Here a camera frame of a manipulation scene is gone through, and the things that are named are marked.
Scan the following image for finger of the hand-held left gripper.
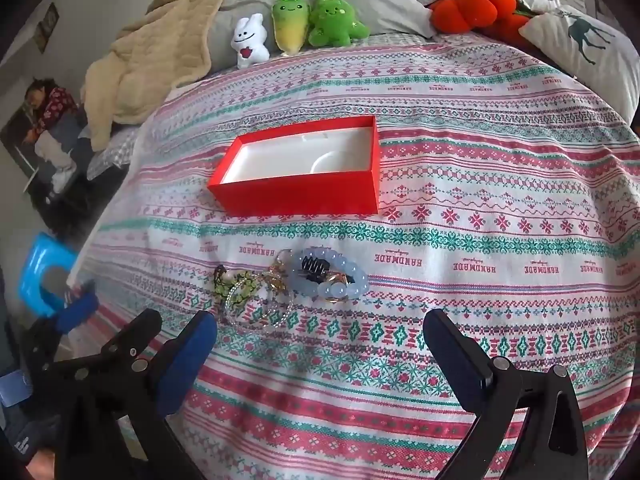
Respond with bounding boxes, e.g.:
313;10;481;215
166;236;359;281
100;308;162;361
25;280;99;361

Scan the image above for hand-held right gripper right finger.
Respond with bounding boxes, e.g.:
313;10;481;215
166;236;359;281
424;308;591;480

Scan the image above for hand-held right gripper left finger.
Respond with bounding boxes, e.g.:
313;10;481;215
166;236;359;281
45;310;218;480

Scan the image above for small bead bracelet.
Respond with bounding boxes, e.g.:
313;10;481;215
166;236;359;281
222;280;297;332

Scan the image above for green bead bracelet black cord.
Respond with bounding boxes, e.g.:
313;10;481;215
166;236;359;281
213;265;262;312

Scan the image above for gold cage pendant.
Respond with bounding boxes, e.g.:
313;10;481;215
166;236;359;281
260;248;297;297

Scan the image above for light blue bead bracelet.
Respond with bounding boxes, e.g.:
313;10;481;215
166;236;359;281
290;248;371;303

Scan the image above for gold flower ring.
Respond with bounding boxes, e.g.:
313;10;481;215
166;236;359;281
319;271;347;305

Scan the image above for black hair claw clip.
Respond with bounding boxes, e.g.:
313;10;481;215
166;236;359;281
299;255;329;282

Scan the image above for red cardboard box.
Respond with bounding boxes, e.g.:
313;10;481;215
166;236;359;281
207;115;381;216

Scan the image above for person's left hand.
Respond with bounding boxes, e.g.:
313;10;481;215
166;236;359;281
0;407;68;468

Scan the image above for blue plastic stool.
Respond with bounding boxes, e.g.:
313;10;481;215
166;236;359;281
18;232;79;319

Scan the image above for patterned knit bedspread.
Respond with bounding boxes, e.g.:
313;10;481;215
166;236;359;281
70;34;640;480

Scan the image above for grey checked bed sheet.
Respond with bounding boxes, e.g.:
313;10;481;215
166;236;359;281
86;127;140;182

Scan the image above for leaning printed poster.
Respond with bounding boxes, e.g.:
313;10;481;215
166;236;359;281
0;76;88;196

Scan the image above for beige quilted blanket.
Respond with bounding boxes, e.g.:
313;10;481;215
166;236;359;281
80;0;232;152

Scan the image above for white rabbit plush toy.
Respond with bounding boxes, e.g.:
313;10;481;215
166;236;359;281
230;12;271;70

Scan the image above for white deer print pillow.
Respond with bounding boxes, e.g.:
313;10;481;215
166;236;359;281
519;5;640;127

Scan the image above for green yellow radish plush toy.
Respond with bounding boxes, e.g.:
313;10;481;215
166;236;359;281
271;0;315;56

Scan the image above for orange carrot plush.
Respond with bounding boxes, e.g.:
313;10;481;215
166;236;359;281
430;0;534;44

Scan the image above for green tree plush toy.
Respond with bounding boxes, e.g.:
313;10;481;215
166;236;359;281
307;0;371;47

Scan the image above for small wall poster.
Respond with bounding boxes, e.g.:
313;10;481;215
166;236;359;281
34;2;61;54

